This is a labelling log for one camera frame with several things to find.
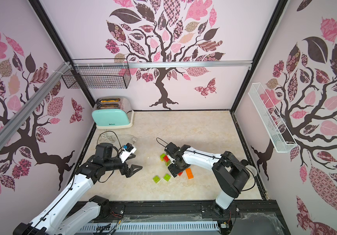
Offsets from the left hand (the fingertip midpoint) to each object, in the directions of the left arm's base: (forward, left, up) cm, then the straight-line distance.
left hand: (135, 164), depth 76 cm
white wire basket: (+4, -70, +19) cm, 72 cm away
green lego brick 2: (-3, -16, -13) cm, 21 cm away
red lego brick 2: (0, -24, -14) cm, 28 cm away
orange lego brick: (0, -30, -14) cm, 33 cm away
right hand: (+1, -24, -12) cm, 26 cm away
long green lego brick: (+9, -13, -8) cm, 18 cm away
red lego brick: (+6, -16, -6) cm, 18 cm away
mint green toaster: (+38, +22, +2) cm, 43 cm away
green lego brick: (-4, -10, -12) cm, 17 cm away
